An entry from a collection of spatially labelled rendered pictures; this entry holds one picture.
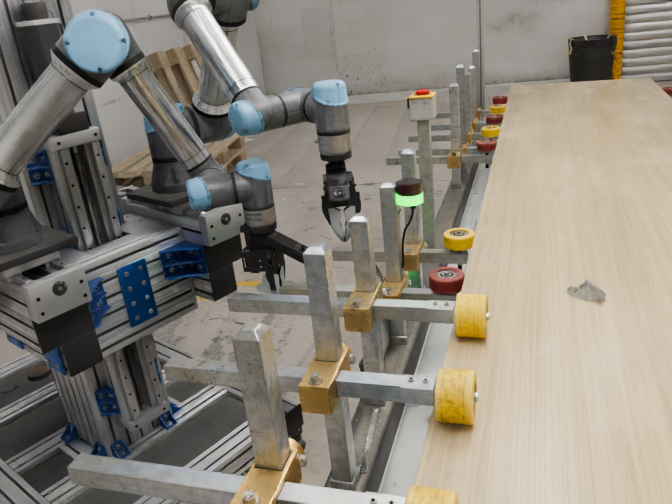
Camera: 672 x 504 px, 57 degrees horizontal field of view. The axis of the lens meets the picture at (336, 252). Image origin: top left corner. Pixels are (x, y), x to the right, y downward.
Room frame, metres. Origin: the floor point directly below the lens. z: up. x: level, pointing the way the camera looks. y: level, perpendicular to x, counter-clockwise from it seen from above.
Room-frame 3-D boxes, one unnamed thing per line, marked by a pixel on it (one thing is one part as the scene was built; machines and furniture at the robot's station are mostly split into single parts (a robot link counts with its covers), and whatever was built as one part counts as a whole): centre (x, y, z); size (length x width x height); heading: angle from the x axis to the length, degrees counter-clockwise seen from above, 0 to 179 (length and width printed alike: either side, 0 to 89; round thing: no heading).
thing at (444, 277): (1.28, -0.24, 0.85); 0.08 x 0.08 x 0.11
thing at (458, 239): (1.52, -0.33, 0.85); 0.08 x 0.08 x 0.11
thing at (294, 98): (1.45, 0.05, 1.29); 0.11 x 0.11 x 0.08; 35
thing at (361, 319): (1.10, -0.05, 0.95); 0.14 x 0.06 x 0.05; 161
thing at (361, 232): (1.12, -0.05, 0.89); 0.04 x 0.04 x 0.48; 71
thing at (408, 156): (1.60, -0.22, 0.89); 0.04 x 0.04 x 0.48; 71
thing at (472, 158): (2.53, -0.46, 0.83); 0.44 x 0.03 x 0.04; 71
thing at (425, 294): (1.34, -0.06, 0.84); 0.43 x 0.03 x 0.04; 71
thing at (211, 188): (1.42, 0.27, 1.12); 0.11 x 0.11 x 0.08; 11
